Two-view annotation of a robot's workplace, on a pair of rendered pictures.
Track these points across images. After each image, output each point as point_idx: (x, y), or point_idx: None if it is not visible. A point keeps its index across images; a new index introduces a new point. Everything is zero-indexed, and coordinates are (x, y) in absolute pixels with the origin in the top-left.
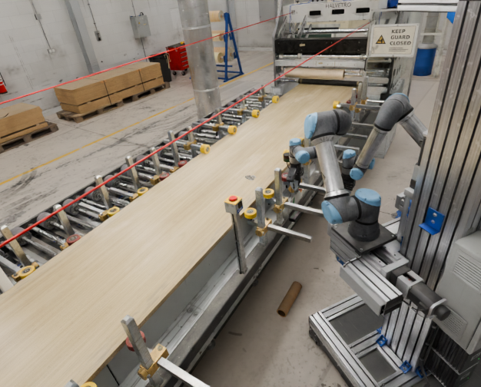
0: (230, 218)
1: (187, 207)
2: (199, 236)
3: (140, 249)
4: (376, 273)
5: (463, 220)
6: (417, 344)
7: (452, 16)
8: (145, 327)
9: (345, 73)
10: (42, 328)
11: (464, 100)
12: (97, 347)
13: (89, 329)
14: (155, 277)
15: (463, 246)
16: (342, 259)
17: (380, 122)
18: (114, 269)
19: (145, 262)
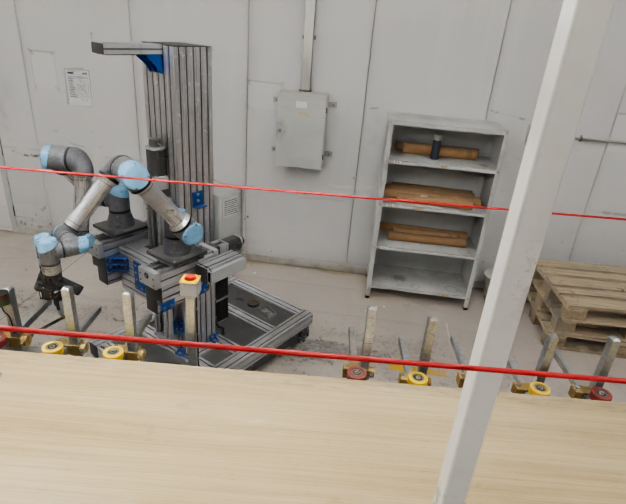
0: (132, 368)
1: (101, 432)
2: (183, 385)
3: (236, 440)
4: (215, 257)
5: (211, 183)
6: (212, 308)
7: (151, 57)
8: None
9: None
10: (414, 464)
11: (192, 107)
12: (385, 395)
13: (377, 415)
14: (278, 395)
15: (223, 195)
16: (178, 294)
17: (90, 169)
18: (289, 449)
19: (260, 419)
